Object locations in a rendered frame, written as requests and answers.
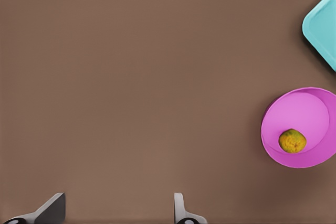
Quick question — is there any turquoise tray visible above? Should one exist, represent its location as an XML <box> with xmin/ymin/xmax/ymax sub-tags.
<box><xmin>302</xmin><ymin>0</ymin><xmax>336</xmax><ymax>72</ymax></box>

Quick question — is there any pink round plate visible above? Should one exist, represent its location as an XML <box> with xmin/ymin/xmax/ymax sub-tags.
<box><xmin>260</xmin><ymin>87</ymin><xmax>336</xmax><ymax>169</ymax></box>

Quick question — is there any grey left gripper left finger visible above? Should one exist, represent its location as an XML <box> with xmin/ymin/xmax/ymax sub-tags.
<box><xmin>2</xmin><ymin>192</ymin><xmax>66</xmax><ymax>224</ymax></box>

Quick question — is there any orange fruit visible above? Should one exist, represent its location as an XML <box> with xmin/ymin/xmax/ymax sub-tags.
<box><xmin>278</xmin><ymin>129</ymin><xmax>307</xmax><ymax>154</ymax></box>

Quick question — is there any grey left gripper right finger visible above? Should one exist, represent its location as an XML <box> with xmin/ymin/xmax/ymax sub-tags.
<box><xmin>174</xmin><ymin>193</ymin><xmax>208</xmax><ymax>224</ymax></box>

